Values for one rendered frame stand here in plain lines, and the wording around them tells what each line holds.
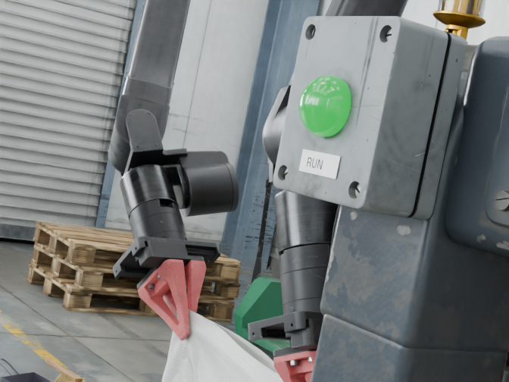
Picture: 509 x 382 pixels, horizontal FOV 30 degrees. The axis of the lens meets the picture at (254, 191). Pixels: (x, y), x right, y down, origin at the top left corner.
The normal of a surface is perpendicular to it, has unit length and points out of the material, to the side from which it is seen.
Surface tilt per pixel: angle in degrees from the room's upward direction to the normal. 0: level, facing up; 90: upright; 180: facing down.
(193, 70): 90
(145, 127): 55
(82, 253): 90
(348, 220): 90
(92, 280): 89
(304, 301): 79
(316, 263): 72
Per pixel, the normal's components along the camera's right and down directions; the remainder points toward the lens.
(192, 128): 0.54, 0.15
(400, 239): -0.81, -0.13
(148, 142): 0.26, -0.48
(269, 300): 0.58, -0.10
